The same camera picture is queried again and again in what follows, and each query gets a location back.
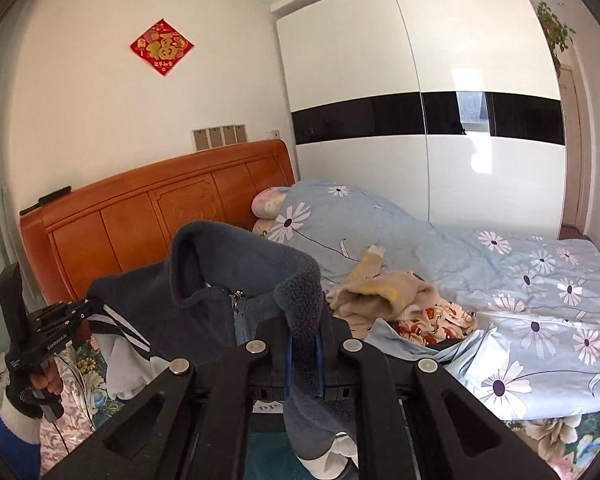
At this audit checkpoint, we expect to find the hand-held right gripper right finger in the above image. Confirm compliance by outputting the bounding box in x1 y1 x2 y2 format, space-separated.
319 319 557 480

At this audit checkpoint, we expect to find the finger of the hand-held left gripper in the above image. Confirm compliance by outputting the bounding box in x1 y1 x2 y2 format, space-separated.
54 297 94 328

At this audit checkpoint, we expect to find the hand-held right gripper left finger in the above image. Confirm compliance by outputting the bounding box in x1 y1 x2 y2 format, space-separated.
45 316 295 480

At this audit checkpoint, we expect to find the dark blue fleece jacket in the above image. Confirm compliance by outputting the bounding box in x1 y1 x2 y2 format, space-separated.
86 220 362 480

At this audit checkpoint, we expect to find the person's left hand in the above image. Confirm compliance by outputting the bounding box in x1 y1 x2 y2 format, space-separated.
4 354 65 419

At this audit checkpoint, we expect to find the beige garment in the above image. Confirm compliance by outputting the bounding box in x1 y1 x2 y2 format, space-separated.
325 244 439 324

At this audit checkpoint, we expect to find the wooden headboard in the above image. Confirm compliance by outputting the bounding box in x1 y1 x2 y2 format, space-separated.
20 139 297 307

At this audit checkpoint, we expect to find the black brush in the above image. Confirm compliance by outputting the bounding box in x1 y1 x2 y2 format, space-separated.
20 186 73 217

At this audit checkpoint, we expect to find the red printed garment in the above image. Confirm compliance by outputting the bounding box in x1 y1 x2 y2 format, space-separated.
391 300 479 347

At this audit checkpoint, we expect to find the floral pillow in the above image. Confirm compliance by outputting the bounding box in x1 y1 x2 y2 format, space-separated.
251 186 294 237

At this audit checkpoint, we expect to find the blue floral duvet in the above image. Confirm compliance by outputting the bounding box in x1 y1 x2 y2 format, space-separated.
266 178 600 421

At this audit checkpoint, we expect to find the flowered bed sheet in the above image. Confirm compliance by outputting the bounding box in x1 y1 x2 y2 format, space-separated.
0 347 600 480

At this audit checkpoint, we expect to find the white wardrobe with black band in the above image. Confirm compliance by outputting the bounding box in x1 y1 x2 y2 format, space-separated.
275 0 567 239

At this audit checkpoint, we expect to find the wooden door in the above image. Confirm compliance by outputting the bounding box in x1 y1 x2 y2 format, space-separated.
557 60 589 239

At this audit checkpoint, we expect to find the green potted plant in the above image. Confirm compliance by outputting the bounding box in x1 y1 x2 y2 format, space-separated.
536 1 577 74

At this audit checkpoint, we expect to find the thin gripper cable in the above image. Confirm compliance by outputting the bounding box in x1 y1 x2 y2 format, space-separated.
54 352 98 458

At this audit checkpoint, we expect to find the wall switch panel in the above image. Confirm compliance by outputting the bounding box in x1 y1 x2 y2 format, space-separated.
191 124 247 151

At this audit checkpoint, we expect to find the red wall decoration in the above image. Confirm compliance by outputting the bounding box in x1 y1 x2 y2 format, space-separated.
129 18 196 78

